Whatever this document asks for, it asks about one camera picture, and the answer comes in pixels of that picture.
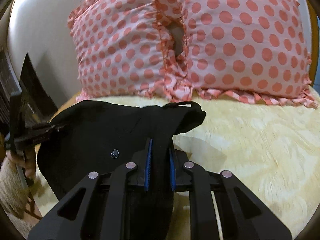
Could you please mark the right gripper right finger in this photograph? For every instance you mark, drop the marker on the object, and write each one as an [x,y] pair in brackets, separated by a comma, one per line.
[221,206]

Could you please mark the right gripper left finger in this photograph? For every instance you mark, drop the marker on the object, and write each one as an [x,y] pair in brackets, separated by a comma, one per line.
[102,206]

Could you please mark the black pants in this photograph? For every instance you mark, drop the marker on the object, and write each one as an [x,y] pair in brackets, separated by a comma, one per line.
[98,137]

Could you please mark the person's left hand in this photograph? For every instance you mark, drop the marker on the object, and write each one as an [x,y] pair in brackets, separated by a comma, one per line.
[28,163]

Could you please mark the beige fluffy rug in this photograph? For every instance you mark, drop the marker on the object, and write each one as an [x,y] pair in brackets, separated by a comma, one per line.
[14,197]

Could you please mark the yellow floral bedsheet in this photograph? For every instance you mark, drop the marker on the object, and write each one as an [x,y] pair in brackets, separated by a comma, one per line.
[272,150]

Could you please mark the left polka dot pillow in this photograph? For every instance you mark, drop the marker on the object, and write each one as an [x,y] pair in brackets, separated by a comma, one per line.
[124,47]

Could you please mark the polka dot pillow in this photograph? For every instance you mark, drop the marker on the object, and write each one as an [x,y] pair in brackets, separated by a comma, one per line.
[251,50]
[124,47]

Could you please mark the right polka dot pillow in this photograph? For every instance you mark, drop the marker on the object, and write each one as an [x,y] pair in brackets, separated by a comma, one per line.
[251,50]

